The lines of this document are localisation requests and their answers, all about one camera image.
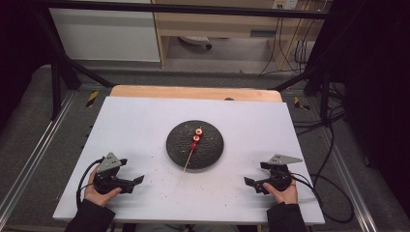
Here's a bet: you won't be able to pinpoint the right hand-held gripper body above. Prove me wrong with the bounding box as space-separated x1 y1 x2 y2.
257 154 304 192

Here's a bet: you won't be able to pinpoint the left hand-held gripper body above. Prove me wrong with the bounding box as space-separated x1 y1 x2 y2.
93 152 136 195

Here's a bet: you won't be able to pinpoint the person's right hand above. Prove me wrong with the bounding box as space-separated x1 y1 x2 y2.
262 178 300 205

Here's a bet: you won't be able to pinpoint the person's left hand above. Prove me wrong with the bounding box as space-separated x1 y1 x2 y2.
84 163 123 208

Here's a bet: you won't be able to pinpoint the white board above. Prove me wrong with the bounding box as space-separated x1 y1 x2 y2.
52 96 326 226

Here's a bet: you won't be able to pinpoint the black textured plate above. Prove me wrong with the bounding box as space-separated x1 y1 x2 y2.
165 120 225 171

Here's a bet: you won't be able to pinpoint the bamboo skewer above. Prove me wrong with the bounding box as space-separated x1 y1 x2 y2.
183 126 203 173

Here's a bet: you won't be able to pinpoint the wooden table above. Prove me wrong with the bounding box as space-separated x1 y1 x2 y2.
109 84 284 103

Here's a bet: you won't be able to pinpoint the dark curtain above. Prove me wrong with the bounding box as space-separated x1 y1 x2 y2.
0 0 54 130
317 0 410 220

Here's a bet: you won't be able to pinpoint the white cabinet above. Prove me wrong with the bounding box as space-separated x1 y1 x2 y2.
48 0 161 63

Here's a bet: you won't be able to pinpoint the office chair base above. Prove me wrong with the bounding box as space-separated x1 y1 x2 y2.
177 35 214 50

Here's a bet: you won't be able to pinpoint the light wooden desk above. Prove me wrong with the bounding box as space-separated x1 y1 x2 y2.
151 0 327 69

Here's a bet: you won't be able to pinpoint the white power strip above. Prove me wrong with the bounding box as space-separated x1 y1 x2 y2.
272 0 300 11

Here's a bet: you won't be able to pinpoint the left hand-held gripper cable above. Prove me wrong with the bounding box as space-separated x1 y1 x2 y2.
75 158 104 208

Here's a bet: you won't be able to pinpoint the hand-held gripper cable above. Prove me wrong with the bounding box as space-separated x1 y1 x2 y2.
75 158 104 208
287 172 356 224

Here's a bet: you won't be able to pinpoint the right hand-held gripper cable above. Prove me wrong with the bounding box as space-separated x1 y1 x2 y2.
287 172 356 224

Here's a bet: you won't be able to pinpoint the black floor cables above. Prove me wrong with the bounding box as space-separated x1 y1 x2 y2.
292 81 347 136

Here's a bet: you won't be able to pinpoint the metal floor rail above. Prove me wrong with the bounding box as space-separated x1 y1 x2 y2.
320 127 379 232
0 91 77 228

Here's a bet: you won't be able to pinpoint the hanging cable bundle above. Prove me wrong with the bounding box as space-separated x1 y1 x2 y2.
258 0 330 77

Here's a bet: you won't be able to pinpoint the black metal frame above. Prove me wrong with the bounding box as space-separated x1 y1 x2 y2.
33 0 347 125

